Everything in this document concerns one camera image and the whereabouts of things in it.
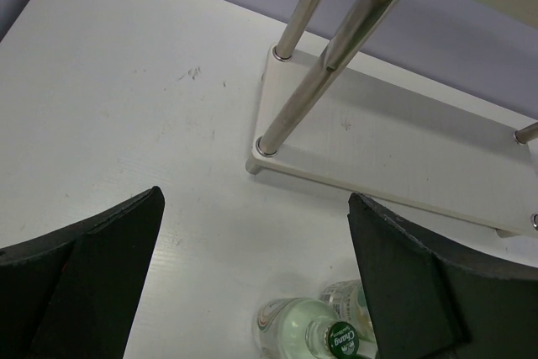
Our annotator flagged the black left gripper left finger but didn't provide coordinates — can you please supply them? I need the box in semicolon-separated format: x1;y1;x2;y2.
1;187;165;358

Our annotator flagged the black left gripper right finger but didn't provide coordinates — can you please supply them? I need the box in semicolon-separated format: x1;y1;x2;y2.
348;193;537;358

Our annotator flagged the white two-tier shelf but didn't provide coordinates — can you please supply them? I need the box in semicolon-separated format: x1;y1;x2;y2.
246;0;537;237

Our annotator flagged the clear glass soda bottle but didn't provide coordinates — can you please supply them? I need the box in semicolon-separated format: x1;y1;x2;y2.
319;279;376;343

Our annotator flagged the clear Chang soda bottle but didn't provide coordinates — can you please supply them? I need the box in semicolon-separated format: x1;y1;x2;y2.
253;298;360;359

